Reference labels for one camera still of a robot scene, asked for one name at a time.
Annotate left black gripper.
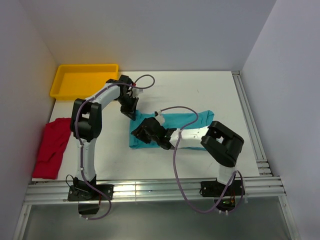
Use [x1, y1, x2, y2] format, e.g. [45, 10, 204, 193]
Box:
[116, 94, 139, 121]

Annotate teal t shirt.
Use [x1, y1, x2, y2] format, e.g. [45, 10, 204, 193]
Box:
[128, 110, 215, 149]

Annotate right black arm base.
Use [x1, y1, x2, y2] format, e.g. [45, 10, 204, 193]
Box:
[199, 179, 246, 212]

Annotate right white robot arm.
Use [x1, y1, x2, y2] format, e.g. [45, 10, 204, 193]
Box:
[131, 117, 245, 195]

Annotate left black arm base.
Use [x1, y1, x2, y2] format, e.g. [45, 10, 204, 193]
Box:
[65, 174, 114, 217]

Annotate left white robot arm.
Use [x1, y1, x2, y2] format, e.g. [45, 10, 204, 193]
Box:
[70, 75, 139, 200]

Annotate yellow plastic tray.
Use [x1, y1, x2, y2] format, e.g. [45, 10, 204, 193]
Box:
[49, 64, 119, 101]

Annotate red t shirt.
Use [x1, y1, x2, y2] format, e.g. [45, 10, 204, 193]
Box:
[32, 117, 71, 180]

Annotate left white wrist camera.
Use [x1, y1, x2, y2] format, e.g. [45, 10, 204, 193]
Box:
[132, 88, 144, 98]

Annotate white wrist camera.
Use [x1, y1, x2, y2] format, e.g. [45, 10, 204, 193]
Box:
[154, 110, 165, 126]
[132, 88, 144, 98]

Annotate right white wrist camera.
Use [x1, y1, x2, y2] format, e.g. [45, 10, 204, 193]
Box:
[154, 110, 165, 126]

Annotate right side aluminium rail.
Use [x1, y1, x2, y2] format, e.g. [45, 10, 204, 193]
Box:
[231, 70, 273, 177]

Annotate aluminium rail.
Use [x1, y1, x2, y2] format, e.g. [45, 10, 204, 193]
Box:
[13, 176, 286, 240]
[231, 70, 273, 177]

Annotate front aluminium rail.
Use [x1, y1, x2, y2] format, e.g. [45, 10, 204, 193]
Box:
[13, 176, 286, 240]

